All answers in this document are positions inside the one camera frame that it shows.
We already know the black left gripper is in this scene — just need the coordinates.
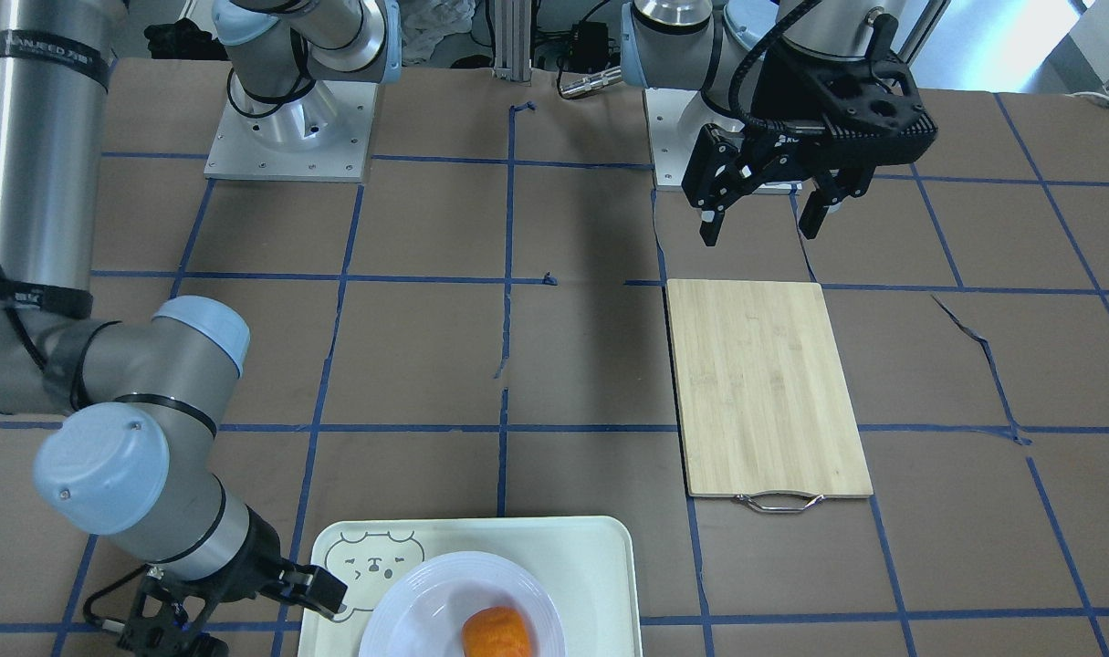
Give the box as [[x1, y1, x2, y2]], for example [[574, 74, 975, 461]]
[[682, 16, 938, 247]]

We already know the orange fruit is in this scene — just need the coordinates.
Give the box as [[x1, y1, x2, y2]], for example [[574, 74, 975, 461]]
[[461, 606, 536, 656]]

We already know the bamboo cutting board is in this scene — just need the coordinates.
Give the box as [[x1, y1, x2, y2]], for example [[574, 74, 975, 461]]
[[665, 277, 873, 513]]

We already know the cream bear tray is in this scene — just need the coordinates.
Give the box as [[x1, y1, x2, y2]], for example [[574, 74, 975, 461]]
[[298, 516, 643, 656]]

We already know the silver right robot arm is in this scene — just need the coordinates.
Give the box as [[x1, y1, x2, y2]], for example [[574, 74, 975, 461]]
[[0, 1, 347, 656]]

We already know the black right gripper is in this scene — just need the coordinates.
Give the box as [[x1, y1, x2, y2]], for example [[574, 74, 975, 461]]
[[84, 511, 354, 656]]

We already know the white round plate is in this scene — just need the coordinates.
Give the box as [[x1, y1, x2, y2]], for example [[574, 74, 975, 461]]
[[358, 550, 568, 656]]

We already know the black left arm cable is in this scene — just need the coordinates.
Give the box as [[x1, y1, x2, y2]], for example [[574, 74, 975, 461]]
[[726, 0, 830, 133]]

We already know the aluminium profile post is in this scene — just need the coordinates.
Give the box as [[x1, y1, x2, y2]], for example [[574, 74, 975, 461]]
[[486, 0, 533, 85]]

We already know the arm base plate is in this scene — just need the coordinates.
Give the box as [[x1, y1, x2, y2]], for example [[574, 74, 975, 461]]
[[204, 78, 380, 183], [643, 89, 797, 193]]

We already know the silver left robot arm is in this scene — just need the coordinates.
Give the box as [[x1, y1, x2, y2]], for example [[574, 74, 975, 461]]
[[620, 1, 938, 246]]

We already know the black power adapter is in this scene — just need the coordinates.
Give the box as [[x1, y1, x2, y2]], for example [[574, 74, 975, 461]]
[[564, 21, 610, 74]]

